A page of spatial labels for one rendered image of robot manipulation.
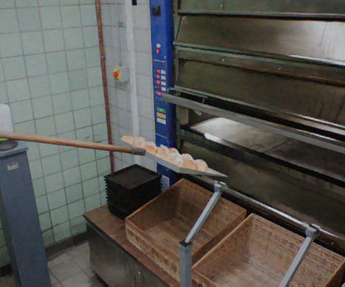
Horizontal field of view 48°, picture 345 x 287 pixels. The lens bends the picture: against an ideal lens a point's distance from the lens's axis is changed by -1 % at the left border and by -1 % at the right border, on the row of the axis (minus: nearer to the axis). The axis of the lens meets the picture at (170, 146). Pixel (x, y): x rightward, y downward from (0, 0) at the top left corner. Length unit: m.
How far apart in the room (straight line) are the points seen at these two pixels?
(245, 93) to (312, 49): 0.44
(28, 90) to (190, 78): 1.19
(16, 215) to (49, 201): 0.76
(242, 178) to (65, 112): 1.48
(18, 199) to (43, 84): 0.90
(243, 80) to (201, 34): 0.37
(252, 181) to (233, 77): 0.58
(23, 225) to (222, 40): 1.59
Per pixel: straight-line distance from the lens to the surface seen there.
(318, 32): 1.81
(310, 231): 1.56
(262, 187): 2.16
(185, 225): 2.58
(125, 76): 2.85
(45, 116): 3.01
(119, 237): 2.52
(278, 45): 1.90
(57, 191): 3.24
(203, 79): 2.27
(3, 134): 1.61
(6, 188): 2.43
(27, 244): 2.64
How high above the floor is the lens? 2.01
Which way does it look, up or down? 22 degrees down
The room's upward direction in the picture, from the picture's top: 2 degrees counter-clockwise
